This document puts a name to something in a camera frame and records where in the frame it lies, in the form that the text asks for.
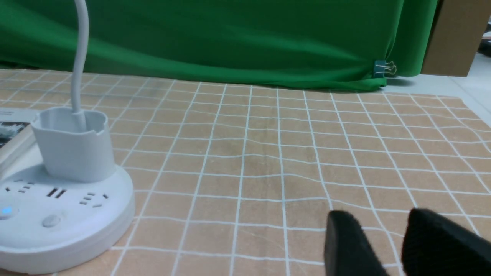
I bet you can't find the top self-driving book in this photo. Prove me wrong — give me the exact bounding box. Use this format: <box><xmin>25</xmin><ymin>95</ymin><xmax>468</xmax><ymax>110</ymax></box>
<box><xmin>0</xmin><ymin>108</ymin><xmax>39</xmax><ymax>178</ymax></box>

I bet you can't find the brown cardboard box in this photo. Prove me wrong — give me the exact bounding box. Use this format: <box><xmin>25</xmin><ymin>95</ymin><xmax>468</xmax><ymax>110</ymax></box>
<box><xmin>421</xmin><ymin>0</ymin><xmax>491</xmax><ymax>77</ymax></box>

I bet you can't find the orange checkered tablecloth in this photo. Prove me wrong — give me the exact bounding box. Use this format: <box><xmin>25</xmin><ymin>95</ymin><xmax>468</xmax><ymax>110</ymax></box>
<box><xmin>0</xmin><ymin>68</ymin><xmax>491</xmax><ymax>276</ymax></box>

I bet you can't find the green backdrop cloth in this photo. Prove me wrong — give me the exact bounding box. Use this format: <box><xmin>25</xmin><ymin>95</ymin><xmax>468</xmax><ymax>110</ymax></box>
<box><xmin>0</xmin><ymin>0</ymin><xmax>438</xmax><ymax>92</ymax></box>

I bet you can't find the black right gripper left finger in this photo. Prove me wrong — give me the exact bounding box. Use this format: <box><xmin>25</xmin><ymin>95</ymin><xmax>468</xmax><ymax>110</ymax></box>
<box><xmin>324</xmin><ymin>210</ymin><xmax>388</xmax><ymax>276</ymax></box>

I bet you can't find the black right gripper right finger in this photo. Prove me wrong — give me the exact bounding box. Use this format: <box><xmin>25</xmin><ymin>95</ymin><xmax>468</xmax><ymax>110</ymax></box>
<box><xmin>401</xmin><ymin>208</ymin><xmax>491</xmax><ymax>276</ymax></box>

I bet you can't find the white desk lamp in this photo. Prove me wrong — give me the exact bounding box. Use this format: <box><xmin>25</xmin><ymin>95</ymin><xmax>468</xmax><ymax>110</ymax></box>
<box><xmin>0</xmin><ymin>0</ymin><xmax>135</xmax><ymax>275</ymax></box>

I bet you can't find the blue binder clip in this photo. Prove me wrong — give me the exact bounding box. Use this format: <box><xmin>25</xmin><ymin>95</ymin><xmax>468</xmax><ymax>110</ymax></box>
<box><xmin>372</xmin><ymin>60</ymin><xmax>397</xmax><ymax>78</ymax></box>

